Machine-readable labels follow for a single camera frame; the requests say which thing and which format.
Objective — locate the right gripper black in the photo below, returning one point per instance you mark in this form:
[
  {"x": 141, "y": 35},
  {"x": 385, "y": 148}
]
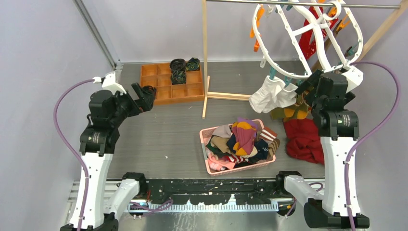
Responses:
[{"x": 313, "y": 80}]

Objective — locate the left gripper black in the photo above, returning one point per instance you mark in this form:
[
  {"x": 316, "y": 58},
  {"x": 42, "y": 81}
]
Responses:
[{"x": 146, "y": 100}]

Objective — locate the white plastic clip hanger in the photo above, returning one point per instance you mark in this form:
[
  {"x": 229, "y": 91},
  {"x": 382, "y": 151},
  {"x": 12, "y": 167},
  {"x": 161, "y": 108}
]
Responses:
[{"x": 318, "y": 23}]

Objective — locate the maroon purple orange striped sock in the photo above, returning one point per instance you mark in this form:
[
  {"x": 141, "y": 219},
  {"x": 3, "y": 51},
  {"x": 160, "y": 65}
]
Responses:
[{"x": 245, "y": 132}]

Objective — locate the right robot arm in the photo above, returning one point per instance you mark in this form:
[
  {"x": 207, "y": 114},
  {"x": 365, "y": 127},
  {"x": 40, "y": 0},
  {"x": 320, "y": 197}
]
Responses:
[{"x": 338, "y": 130}]

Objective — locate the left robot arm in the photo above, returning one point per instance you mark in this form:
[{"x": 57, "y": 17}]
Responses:
[{"x": 97, "y": 146}]

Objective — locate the orange wooden compartment tray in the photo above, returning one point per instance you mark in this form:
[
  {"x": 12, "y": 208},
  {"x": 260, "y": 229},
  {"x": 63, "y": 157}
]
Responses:
[{"x": 158, "y": 75}]

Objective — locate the green striped hanging sock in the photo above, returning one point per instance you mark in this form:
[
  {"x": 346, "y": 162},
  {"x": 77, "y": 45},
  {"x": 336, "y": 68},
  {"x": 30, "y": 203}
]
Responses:
[{"x": 299, "y": 110}]

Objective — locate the white hanging sock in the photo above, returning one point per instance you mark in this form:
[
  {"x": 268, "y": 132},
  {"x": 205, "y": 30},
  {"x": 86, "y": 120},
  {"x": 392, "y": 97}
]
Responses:
[{"x": 273, "y": 94}]

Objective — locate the rolled dark sock centre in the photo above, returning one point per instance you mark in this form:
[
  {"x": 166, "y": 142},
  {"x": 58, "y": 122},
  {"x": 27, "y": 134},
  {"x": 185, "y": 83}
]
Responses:
[{"x": 178, "y": 77}]

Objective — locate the red hanging sock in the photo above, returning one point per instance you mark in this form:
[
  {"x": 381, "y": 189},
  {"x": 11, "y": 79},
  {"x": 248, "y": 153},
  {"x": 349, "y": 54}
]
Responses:
[{"x": 308, "y": 46}]

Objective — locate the red cloth on table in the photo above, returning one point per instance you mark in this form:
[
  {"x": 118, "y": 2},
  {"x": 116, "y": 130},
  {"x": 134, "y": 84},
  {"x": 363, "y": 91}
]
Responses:
[{"x": 303, "y": 141}]

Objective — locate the rolled dark green sock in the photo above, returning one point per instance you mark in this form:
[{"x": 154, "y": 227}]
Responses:
[{"x": 193, "y": 64}]

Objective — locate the brown striped sock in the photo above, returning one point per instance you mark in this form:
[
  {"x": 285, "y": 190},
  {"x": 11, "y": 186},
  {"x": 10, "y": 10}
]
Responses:
[{"x": 273, "y": 147}]

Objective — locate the pink plastic basket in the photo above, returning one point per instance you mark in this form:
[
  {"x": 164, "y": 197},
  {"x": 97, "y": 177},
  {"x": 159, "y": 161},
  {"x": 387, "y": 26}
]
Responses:
[{"x": 219, "y": 158}]

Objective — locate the grey beige sock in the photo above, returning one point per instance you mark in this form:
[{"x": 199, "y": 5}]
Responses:
[{"x": 223, "y": 131}]

